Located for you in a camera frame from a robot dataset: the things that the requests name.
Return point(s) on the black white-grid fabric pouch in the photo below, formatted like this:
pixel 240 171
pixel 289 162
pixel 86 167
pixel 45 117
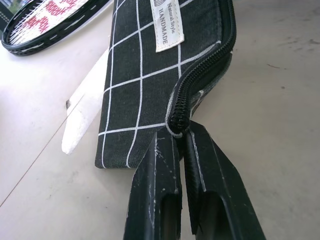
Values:
pixel 130 100

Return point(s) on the white flat strip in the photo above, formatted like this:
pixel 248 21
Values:
pixel 80 117

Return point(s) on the black tennis racket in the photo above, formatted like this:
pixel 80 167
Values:
pixel 37 37

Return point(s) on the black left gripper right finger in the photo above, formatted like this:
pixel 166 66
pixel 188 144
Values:
pixel 220 185

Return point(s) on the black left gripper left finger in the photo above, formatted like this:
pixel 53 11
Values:
pixel 147 190

